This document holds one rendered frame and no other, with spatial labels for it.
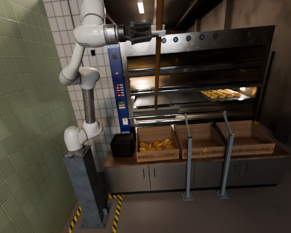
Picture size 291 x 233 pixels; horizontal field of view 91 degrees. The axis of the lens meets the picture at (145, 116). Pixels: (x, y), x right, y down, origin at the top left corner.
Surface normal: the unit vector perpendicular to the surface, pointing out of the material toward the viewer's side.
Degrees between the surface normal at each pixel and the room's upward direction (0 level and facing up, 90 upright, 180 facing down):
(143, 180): 90
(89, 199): 90
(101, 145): 90
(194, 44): 90
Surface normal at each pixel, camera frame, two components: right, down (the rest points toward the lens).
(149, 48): 0.00, 0.37
